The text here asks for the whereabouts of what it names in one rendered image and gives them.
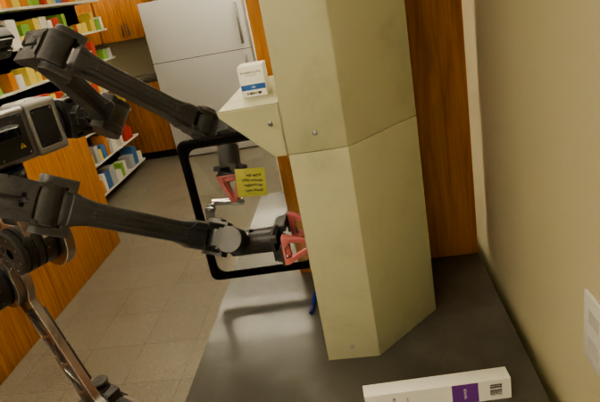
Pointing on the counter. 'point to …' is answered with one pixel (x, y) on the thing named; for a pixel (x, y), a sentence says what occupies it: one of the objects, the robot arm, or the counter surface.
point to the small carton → (254, 79)
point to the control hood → (257, 119)
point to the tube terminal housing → (353, 149)
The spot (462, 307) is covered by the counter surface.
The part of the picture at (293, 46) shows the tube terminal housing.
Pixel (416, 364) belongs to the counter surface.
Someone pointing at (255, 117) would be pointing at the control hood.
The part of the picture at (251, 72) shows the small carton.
